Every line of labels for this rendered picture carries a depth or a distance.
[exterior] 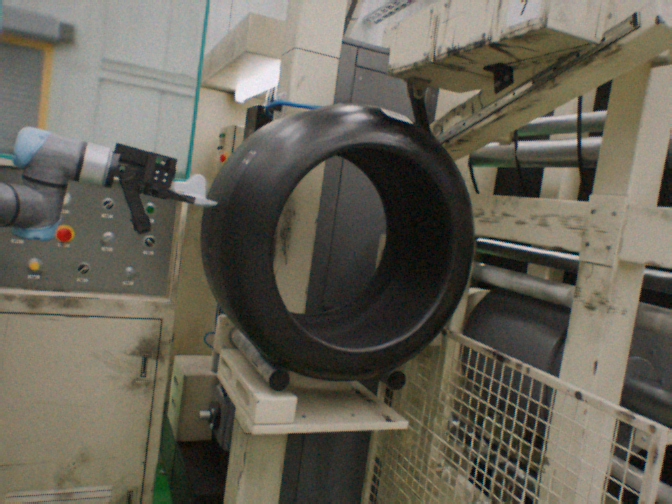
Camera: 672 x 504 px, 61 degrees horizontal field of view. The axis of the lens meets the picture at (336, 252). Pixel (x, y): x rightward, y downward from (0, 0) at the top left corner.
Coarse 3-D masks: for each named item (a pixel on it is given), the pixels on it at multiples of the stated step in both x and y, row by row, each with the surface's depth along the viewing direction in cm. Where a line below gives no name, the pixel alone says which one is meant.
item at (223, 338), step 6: (222, 318) 147; (222, 324) 147; (228, 324) 147; (216, 330) 148; (222, 330) 147; (228, 330) 148; (234, 330) 148; (216, 336) 148; (222, 336) 148; (228, 336) 148; (216, 342) 147; (222, 342) 148; (228, 342) 148; (216, 348) 147; (222, 348) 148; (228, 348) 149; (234, 348) 149
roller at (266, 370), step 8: (232, 336) 147; (240, 336) 143; (240, 344) 140; (248, 344) 136; (248, 352) 133; (256, 352) 130; (256, 360) 127; (264, 360) 124; (256, 368) 126; (264, 368) 122; (272, 368) 119; (280, 368) 119; (264, 376) 120; (272, 376) 117; (280, 376) 118; (288, 376) 119; (272, 384) 117; (280, 384) 118; (288, 384) 119
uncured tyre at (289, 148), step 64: (320, 128) 111; (384, 128) 115; (256, 192) 108; (384, 192) 149; (448, 192) 123; (256, 256) 108; (384, 256) 154; (448, 256) 128; (256, 320) 112; (320, 320) 147; (384, 320) 149; (448, 320) 132
